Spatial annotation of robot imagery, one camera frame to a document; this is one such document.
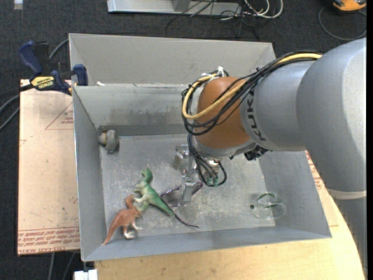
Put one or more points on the grey metal bin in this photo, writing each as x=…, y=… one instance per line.
x=163, y=63

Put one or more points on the clear glass cup green mark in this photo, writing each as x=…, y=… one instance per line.
x=268, y=206

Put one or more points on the green toy dinosaur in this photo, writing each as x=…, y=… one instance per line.
x=149, y=194

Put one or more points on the small clear glass thing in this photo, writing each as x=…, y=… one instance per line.
x=181, y=155

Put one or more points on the purple sunglasses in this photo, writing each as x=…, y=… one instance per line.
x=172, y=196

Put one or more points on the orange-brown toy dinosaur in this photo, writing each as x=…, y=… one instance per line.
x=126, y=217

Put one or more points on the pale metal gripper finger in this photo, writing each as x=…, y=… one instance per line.
x=191, y=192
x=184, y=194

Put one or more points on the grey toy animal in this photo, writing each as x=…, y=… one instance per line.
x=110, y=140

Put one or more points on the brown cardboard board red print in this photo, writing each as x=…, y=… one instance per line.
x=46, y=168

